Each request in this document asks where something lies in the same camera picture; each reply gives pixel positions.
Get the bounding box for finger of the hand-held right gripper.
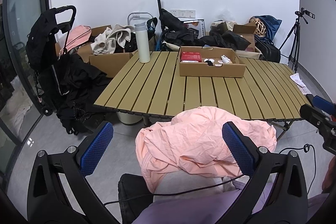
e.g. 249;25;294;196
306;94;336;114
300;104;326;126

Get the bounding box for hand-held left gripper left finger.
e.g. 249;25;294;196
26;120;124;224

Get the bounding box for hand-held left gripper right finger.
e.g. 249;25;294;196
222;121;309;224

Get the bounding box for shallow cardboard box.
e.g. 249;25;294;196
179;46;246;78

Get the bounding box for person's right hand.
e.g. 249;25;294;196
322;161;336;193

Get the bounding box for white paper sheets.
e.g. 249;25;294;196
289;72;311;94

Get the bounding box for pink jacket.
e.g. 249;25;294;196
135;106;277;193

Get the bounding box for white bin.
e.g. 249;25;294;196
117;111;143;125

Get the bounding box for dark cloth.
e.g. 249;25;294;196
118;174;154;224

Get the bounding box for black clothing heap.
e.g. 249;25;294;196
52;53;113;135

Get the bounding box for black tripod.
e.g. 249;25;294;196
278;17;302;72

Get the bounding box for black backpack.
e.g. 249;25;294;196
254;36;281;63

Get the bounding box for person's lavender clothing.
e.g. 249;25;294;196
131;172;336;224

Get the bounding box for large cardboard box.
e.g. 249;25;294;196
55;25;138;79

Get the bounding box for blue bag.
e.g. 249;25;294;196
252;15;282;42

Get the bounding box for woven rattan basket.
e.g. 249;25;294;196
249;17;267;37

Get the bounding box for open cardboard box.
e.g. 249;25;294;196
232;24;259;52

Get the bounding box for red flat box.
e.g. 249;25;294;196
181;51;203;64

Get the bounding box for black jacket pile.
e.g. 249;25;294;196
163;30;251;52

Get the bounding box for beige hoodie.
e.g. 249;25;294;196
92;25;135;55

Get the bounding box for white thermos bottle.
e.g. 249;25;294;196
135;21;151;64

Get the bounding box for pink backpack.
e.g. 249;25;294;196
61;25;93;52

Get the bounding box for black stroller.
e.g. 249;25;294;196
26;5;77;117

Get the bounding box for beige cloth bag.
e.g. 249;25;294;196
210;21;237;33

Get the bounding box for white printed box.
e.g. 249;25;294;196
182;18;205;38

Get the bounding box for black folding cart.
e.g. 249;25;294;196
152;0;200;52

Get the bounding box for glass sliding door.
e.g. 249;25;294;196
0;0;53;177

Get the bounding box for small black camera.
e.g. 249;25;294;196
294;7;315;24

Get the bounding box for white metal chair frame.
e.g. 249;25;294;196
127;12;154;28

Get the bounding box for white wall socket strip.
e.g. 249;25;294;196
170;9;196;18

